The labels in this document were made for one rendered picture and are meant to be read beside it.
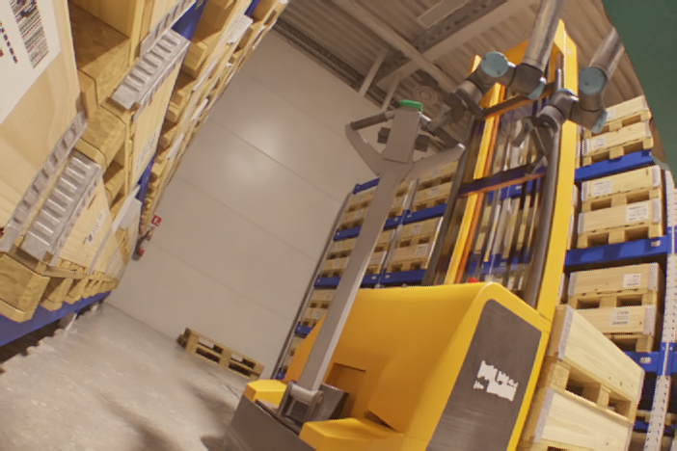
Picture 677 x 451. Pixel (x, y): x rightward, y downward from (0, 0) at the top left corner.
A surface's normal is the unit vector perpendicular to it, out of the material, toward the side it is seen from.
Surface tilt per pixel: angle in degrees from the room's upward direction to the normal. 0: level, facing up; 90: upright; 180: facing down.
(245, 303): 90
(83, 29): 90
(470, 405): 90
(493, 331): 90
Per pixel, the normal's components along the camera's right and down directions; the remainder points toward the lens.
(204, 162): 0.53, -0.15
